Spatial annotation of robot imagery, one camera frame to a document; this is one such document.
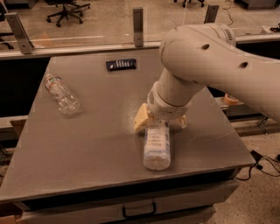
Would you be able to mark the blue label plastic bottle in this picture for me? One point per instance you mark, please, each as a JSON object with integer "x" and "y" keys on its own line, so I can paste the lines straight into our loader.
{"x": 156, "y": 150}

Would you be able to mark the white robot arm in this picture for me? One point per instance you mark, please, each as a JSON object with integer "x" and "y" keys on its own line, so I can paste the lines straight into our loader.
{"x": 199, "y": 55}

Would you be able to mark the clear crushed plastic bottle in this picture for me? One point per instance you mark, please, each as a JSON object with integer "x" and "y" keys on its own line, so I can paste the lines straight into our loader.
{"x": 68, "y": 103}

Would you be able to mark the roll of tan tape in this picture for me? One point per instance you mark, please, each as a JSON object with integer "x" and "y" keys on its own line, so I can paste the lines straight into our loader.
{"x": 230, "y": 100}

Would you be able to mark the grey drawer cabinet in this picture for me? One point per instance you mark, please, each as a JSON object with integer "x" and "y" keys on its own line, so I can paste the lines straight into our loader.
{"x": 190, "y": 205}

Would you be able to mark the black office chair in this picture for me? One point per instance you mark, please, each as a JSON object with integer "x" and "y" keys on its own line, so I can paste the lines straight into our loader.
{"x": 69, "y": 9}

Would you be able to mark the middle metal bracket post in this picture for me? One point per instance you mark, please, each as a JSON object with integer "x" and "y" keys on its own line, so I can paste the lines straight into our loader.
{"x": 138, "y": 27}

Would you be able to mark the metal bracket post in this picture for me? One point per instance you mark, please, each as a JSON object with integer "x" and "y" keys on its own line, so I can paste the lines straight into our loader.
{"x": 23, "y": 41}
{"x": 138, "y": 27}
{"x": 211, "y": 13}

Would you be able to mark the right metal bracket post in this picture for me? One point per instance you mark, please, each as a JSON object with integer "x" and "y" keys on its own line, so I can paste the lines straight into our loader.
{"x": 211, "y": 13}

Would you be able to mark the left metal bracket post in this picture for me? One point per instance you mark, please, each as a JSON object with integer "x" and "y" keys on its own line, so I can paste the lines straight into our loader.
{"x": 23, "y": 41}

